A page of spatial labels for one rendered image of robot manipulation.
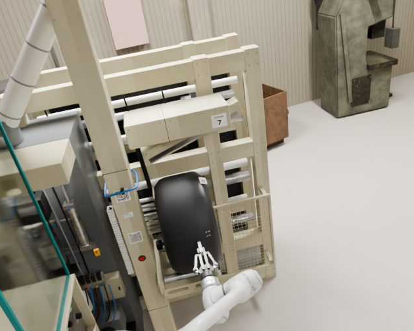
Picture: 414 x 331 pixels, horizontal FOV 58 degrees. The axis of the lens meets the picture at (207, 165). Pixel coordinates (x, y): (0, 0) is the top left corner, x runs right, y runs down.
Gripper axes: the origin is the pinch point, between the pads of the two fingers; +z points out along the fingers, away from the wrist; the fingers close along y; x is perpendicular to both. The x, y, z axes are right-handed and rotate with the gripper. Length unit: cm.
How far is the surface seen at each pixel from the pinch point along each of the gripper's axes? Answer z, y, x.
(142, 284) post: 18, 38, 40
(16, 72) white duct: 66, 70, -85
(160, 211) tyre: 19.9, 16.0, -13.6
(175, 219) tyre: 12.5, 9.1, -12.1
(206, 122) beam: 56, -20, -39
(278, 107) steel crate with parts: 292, -156, 107
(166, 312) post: 13, 29, 70
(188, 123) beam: 57, -10, -41
